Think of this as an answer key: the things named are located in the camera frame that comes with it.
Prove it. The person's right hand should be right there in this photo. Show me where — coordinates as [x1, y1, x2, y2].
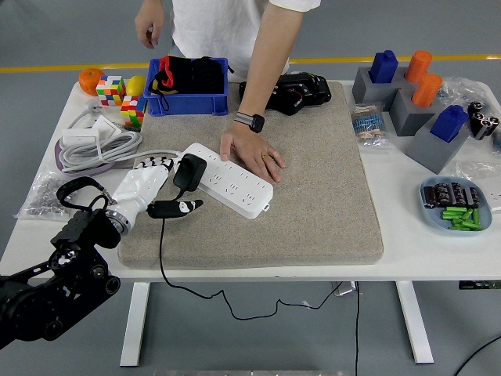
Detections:
[135, 7, 166, 50]

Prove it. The person's left hand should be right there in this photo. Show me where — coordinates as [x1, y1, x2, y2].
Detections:
[218, 123, 287, 184]

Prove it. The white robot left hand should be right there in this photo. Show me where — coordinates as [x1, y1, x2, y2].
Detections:
[112, 155, 204, 229]

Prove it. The white power strip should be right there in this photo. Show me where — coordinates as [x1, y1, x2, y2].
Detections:
[182, 143, 274, 219]

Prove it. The black plug with cord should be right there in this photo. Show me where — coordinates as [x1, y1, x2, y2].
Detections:
[158, 153, 348, 321]

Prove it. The black wristwatch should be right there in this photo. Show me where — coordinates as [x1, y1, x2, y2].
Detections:
[233, 111, 265, 134]

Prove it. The yellow lemon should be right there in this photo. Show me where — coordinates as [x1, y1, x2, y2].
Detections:
[124, 74, 148, 97]

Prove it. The blue plastic bin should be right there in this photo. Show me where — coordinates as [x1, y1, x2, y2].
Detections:
[142, 57, 230, 118]

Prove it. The grey-brown mat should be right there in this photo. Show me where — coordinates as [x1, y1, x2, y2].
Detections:
[117, 80, 385, 270]

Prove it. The black and red fabric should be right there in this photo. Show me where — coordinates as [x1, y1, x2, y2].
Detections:
[147, 54, 236, 113]

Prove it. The black machine part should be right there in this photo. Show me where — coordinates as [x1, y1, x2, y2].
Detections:
[238, 71, 333, 117]

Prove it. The colourful puzzle cube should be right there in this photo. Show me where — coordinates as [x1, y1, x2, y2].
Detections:
[96, 74, 127, 107]
[120, 95, 148, 128]

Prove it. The white flat box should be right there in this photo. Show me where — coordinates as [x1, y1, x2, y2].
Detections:
[61, 128, 99, 149]

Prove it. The orange fruit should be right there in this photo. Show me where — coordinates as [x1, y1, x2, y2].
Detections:
[77, 67, 106, 96]

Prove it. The purple tape roll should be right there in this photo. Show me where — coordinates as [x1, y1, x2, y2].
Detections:
[53, 139, 114, 176]

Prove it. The clear bag of screws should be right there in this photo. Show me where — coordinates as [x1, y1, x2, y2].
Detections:
[14, 172, 75, 220]

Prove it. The clear bag of resistors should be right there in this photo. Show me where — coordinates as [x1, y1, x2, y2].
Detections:
[350, 101, 394, 149]

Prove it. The grey block holder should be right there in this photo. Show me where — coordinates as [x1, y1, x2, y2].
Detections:
[405, 121, 471, 175]
[351, 65, 411, 112]
[389, 86, 437, 137]

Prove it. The white table leg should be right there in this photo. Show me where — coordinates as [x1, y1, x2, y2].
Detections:
[119, 281, 151, 367]
[395, 280, 434, 364]

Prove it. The blue square peg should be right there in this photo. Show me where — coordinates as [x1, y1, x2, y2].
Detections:
[430, 104, 470, 143]
[369, 49, 400, 85]

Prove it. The orange cylinder peg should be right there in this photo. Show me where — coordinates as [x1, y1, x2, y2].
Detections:
[411, 72, 444, 108]
[404, 49, 434, 84]

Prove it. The light blue tray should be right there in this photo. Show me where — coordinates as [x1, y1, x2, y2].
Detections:
[420, 175, 493, 236]

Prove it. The large clear plastic bag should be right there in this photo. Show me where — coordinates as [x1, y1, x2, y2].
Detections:
[437, 75, 501, 152]

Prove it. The small crumpled clear bag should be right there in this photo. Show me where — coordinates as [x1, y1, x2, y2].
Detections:
[454, 159, 501, 187]

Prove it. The black table control panel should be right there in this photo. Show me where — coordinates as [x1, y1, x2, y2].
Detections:
[458, 279, 501, 291]

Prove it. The grey coiled power cord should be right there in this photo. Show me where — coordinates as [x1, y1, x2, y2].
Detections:
[61, 99, 185, 173]

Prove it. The silver bracket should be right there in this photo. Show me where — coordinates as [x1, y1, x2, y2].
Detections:
[331, 280, 358, 297]

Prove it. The black hanging cable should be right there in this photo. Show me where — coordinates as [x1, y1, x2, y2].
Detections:
[354, 280, 361, 376]

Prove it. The black floor cable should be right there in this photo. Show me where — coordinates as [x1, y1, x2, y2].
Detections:
[455, 334, 501, 376]

